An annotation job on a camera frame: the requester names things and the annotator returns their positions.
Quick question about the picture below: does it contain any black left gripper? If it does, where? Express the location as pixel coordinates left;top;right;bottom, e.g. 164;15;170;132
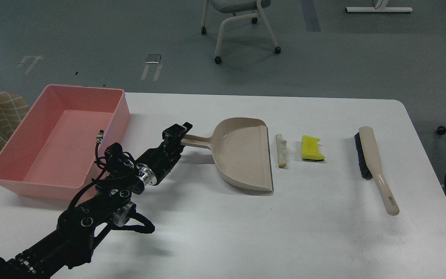
135;122;193;185

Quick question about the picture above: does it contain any beige plastic dustpan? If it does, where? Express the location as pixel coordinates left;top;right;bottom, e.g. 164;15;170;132
181;117;274;193

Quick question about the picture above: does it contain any yellow sponge piece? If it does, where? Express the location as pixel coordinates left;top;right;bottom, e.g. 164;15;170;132
301;135;325;161

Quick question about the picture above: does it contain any beige hand brush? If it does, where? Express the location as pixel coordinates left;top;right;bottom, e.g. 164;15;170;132
354;126;400;216

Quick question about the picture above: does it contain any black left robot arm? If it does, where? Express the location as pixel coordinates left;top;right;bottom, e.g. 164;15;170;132
0;122;193;279

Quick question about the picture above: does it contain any pink plastic bin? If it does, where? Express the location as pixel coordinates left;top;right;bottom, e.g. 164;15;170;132
0;84;130;201

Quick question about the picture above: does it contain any grey floor socket plate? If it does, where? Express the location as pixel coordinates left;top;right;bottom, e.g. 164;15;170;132
144;53;162;65

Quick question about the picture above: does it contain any white rolling chair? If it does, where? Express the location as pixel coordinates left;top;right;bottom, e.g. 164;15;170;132
201;0;281;64

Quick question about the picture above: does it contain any white desk foot bar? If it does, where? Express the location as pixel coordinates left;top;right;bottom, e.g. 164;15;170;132
345;0;413;14

